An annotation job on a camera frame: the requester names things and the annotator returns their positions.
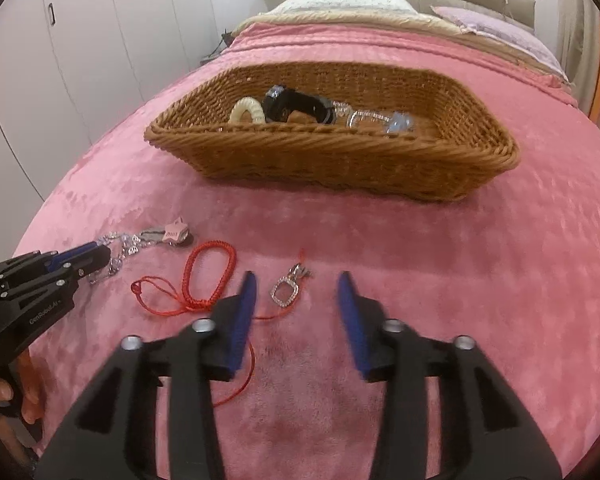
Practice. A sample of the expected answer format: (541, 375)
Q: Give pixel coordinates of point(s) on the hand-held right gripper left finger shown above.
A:
(240, 325)

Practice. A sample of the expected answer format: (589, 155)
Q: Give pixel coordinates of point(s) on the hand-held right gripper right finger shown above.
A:
(352, 325)

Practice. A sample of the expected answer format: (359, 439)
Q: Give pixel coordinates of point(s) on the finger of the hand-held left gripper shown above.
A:
(75, 252)
(92, 262)

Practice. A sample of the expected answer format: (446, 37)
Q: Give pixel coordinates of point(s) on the brown wicker basket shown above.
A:
(330, 160)

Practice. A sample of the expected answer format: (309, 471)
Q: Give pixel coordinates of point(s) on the clear blue hair claw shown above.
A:
(402, 124)

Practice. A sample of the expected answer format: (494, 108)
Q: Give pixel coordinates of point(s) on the black wrist watch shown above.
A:
(300, 102)

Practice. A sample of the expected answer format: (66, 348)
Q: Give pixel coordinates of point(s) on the person's left hand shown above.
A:
(32, 395)

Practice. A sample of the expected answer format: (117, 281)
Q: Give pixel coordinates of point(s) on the pink fleece blanket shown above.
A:
(330, 240)

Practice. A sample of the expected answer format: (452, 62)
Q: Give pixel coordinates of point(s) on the white wardrobe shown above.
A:
(105, 35)

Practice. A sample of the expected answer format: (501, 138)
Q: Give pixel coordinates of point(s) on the grey nightstand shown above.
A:
(214, 54)

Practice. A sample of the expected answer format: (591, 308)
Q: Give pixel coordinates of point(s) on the beige quilt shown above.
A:
(355, 22)

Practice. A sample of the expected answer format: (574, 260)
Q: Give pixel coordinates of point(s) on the white floral pillow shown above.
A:
(345, 2)

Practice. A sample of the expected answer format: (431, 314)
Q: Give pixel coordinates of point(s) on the lavender pillow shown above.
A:
(500, 35)

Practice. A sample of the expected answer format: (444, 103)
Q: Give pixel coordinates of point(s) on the beige and orange curtain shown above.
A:
(585, 35)

